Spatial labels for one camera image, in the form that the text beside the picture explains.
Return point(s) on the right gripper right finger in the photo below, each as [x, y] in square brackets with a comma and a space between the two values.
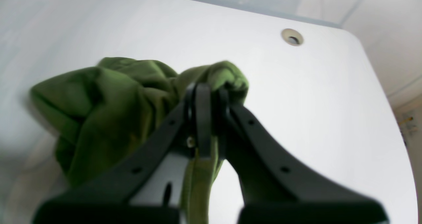
[276, 186]

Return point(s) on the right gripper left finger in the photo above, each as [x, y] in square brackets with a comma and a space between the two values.
[146, 187]

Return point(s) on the green t-shirt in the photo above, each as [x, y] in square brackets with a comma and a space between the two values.
[104, 113]

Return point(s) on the left table cable grommet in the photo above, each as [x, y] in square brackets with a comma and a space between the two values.
[292, 37]

